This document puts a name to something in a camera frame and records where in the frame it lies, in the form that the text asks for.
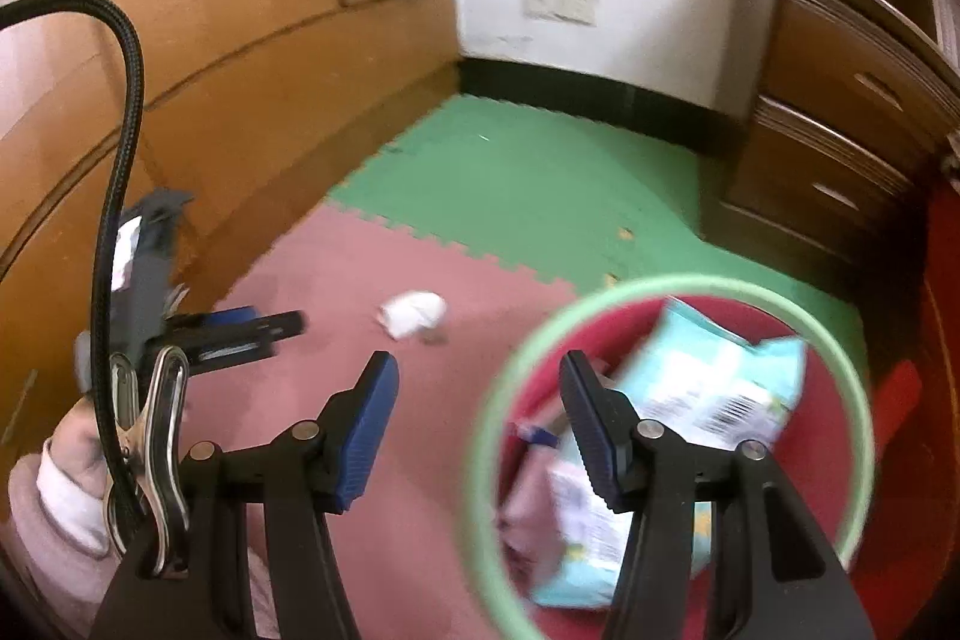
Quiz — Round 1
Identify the red bin with green rim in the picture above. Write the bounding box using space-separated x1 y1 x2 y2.
465 272 875 640

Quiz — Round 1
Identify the metal spring clip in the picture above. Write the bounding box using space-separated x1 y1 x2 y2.
105 346 190 573

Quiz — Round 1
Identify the crumpled white tissue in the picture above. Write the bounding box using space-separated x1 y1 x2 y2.
381 290 449 341

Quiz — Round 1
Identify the red bed cover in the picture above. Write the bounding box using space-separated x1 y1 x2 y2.
862 182 960 640

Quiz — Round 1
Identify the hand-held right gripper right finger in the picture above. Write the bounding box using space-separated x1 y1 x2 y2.
561 351 875 640

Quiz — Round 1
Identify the dark wooden nightstand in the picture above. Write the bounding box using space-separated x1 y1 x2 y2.
701 0 960 281

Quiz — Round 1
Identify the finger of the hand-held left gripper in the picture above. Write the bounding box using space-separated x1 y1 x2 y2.
161 307 261 342
174 310 311 377

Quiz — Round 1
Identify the pink paper piece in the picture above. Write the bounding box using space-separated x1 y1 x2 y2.
499 452 571 581

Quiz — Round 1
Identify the light wooden wardrobe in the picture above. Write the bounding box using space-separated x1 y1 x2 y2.
0 0 462 401

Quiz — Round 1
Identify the pink foam floor mat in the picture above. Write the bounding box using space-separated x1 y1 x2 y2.
180 201 623 640

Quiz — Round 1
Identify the green foam floor mat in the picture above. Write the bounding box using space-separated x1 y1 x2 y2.
326 92 871 378

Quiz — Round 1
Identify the light blue wet wipes pack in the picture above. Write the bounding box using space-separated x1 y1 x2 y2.
525 297 809 611

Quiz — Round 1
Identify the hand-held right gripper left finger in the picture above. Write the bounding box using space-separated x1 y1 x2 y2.
90 351 400 640

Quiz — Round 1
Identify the black braided cable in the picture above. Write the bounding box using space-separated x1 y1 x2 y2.
0 0 143 521

